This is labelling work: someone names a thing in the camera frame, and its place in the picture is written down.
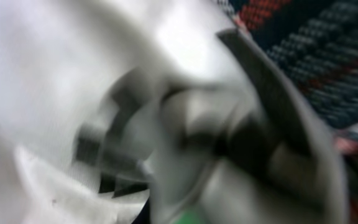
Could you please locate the plaid red blue shirt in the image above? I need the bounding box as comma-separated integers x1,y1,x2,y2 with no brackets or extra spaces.
218,0,358,223

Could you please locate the white printed t-shirt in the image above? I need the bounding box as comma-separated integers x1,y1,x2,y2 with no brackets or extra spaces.
0,1,262,223

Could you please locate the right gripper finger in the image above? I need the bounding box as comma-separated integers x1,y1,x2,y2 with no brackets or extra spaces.
149,29,349,223

